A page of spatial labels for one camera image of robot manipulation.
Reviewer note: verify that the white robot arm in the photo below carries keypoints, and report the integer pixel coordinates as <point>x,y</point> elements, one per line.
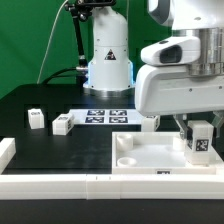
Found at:
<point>203,19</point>

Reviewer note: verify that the white sheet with tags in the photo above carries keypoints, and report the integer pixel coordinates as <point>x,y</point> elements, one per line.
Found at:
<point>106,116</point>

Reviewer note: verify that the white square tabletop panel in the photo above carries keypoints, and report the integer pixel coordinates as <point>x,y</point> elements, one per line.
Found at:
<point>157,153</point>

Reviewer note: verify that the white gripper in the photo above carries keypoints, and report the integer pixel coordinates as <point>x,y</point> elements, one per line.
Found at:
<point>164,85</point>

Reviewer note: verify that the white U-shaped fence wall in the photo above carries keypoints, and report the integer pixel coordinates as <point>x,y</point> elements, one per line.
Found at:
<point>74,186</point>

